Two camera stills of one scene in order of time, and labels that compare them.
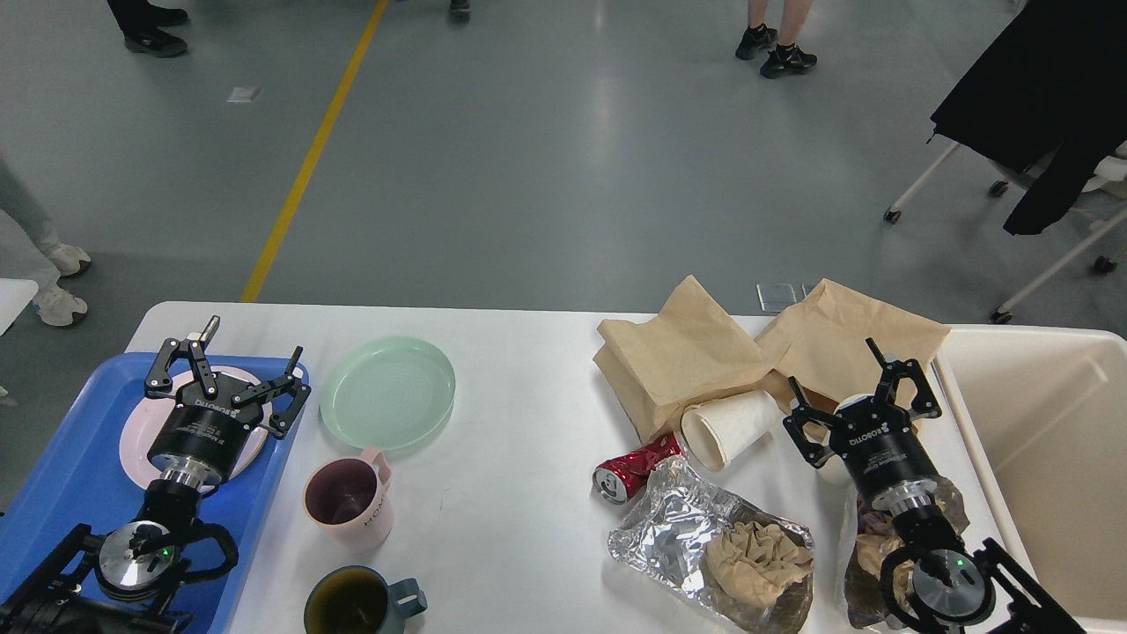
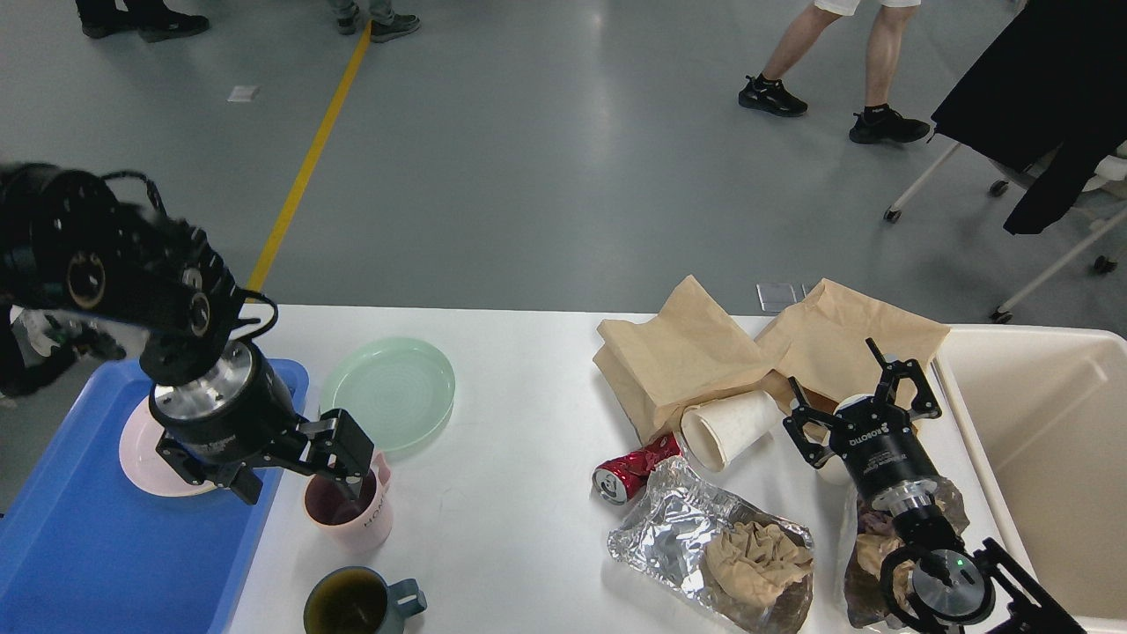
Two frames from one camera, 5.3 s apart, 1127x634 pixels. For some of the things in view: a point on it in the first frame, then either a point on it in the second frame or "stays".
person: x=782 y=55 to x=874 y=124
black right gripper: x=886 y=456 stays
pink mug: x=348 y=504 stays
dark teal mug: x=357 y=600 stays
